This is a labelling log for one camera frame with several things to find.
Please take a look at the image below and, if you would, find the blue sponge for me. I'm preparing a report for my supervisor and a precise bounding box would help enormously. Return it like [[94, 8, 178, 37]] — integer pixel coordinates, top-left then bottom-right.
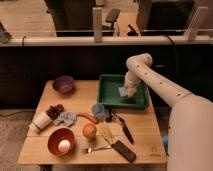
[[118, 87, 128, 97]]

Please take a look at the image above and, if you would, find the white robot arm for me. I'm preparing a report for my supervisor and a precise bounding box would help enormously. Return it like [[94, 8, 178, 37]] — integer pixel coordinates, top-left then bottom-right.
[[124, 53, 213, 171]]

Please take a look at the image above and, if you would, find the green plastic tray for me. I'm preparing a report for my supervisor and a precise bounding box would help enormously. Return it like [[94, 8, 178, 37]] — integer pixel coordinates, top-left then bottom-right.
[[97, 74, 149, 110]]

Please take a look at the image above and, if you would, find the small blue cup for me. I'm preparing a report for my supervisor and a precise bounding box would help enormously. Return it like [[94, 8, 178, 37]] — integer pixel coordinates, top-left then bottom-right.
[[91, 104, 106, 121]]

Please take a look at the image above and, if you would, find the orange carrot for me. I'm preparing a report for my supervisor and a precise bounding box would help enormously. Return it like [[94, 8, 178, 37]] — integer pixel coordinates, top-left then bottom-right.
[[77, 113, 98, 124]]

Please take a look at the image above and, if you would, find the black remote control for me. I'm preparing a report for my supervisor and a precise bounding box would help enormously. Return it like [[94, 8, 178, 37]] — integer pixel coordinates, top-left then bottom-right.
[[112, 140, 136, 163]]

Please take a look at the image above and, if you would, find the orange fruit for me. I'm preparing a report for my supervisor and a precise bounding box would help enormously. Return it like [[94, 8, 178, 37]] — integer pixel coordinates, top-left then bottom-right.
[[82, 123, 97, 139]]

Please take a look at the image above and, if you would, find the blue box on floor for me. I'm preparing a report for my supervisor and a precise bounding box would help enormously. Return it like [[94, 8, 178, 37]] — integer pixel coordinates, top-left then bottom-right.
[[162, 136, 168, 153]]

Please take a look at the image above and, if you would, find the purple bowl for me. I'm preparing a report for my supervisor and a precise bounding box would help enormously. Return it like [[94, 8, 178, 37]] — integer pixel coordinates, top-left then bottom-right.
[[52, 75, 74, 94]]

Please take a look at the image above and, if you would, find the blue crumpled cloth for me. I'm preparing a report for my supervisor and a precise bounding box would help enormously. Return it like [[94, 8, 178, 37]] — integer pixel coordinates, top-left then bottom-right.
[[54, 112, 77, 127]]

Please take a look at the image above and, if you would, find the silver fork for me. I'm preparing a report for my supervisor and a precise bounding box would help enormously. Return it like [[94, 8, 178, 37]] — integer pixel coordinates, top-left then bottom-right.
[[81, 146, 112, 154]]

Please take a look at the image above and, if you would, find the wooden table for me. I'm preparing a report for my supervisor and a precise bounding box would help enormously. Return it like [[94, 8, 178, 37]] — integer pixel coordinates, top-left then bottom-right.
[[17, 80, 167, 165]]

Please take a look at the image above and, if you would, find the bunch of dark grapes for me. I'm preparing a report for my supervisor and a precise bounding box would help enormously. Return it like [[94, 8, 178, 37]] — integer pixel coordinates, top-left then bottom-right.
[[46, 104, 65, 120]]

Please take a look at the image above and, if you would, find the red bowl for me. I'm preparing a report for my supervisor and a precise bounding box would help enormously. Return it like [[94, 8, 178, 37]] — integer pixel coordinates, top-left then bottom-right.
[[47, 128, 75, 157]]

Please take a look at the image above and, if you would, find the white egg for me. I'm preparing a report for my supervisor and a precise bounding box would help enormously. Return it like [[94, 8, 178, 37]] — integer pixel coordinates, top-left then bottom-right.
[[58, 140, 70, 152]]

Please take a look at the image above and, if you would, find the white paper cup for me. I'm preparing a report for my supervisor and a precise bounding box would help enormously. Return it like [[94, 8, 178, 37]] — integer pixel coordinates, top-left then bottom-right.
[[29, 112, 52, 133]]

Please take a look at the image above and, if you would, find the black handled knife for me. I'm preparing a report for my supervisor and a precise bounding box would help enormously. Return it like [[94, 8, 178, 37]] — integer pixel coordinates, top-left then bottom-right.
[[113, 113, 134, 144]]

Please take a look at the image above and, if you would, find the white horizontal rail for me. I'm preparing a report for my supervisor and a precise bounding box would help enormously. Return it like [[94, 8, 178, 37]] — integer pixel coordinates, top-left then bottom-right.
[[0, 35, 213, 47]]

